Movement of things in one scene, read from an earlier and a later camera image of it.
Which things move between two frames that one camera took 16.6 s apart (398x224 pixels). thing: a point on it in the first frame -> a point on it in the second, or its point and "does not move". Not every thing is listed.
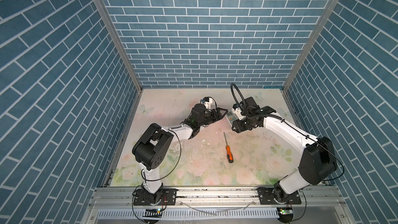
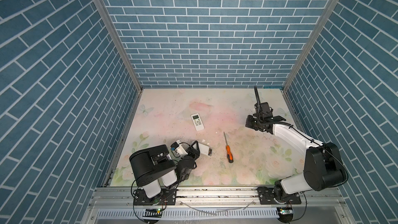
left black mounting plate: [169, 197] does not move
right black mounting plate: [266, 197] does not move
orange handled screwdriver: [229, 155] does not move
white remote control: [231, 116] -> [204, 149]
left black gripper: [217, 114] -> [193, 153]
